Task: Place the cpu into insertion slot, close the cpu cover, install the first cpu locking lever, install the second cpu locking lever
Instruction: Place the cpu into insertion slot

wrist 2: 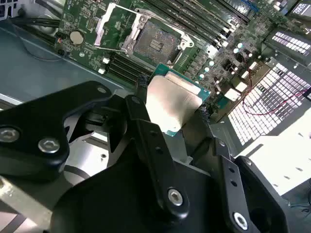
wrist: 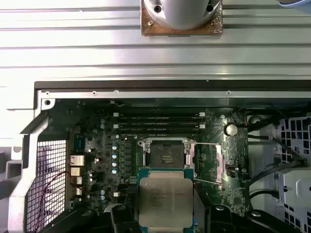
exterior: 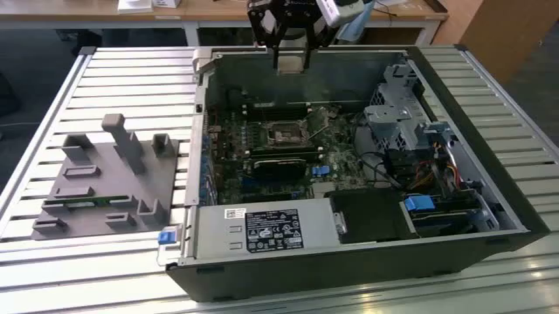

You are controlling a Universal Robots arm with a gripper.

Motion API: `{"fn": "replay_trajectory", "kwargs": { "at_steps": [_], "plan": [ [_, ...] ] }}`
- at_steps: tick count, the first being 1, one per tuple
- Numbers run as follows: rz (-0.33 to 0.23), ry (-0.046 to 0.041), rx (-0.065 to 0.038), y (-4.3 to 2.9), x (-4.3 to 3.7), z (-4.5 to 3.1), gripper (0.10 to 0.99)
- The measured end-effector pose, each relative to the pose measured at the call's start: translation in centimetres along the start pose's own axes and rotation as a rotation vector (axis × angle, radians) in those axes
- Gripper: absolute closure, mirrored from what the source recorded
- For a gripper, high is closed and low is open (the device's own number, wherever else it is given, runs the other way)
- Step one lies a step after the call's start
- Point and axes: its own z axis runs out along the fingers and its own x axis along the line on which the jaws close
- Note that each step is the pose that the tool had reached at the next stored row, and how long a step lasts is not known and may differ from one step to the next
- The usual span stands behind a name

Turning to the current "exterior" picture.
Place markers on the CPU socket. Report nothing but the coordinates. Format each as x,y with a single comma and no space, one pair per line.
284,134

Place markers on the black plastic shroud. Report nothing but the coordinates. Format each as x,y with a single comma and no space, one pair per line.
372,216

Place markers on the wooden desk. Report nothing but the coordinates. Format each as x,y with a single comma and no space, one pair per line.
210,11

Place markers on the blue case latch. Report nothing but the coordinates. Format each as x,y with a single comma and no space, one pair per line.
168,238

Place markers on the blue plastic slot latch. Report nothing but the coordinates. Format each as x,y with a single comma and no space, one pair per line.
321,171

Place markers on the green motherboard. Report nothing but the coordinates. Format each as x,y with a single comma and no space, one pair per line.
337,160

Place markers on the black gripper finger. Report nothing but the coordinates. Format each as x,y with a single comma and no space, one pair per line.
317,36
260,29

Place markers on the wooden cabinet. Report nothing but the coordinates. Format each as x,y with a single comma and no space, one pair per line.
502,32

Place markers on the white box black print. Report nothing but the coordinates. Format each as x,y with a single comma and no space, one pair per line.
166,3

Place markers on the plain white box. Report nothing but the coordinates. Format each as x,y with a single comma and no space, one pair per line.
135,6

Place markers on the black graphics card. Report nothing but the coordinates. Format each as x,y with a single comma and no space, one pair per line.
280,170

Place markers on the black PC case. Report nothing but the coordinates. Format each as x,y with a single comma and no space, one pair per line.
306,278

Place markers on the grey parts rack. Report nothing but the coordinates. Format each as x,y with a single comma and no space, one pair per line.
110,196

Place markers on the metal drive cage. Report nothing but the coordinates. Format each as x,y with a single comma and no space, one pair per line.
385,127

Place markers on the silver finned heatsink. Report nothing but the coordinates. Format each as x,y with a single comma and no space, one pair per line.
326,189

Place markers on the green RAM stick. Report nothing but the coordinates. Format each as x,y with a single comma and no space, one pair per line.
103,200

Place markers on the grey power supply unit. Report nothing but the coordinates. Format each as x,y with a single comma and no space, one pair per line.
214,235

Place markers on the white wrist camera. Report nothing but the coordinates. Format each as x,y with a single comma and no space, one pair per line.
341,10

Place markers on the blue disk carrier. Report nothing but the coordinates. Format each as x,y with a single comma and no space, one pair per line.
420,204

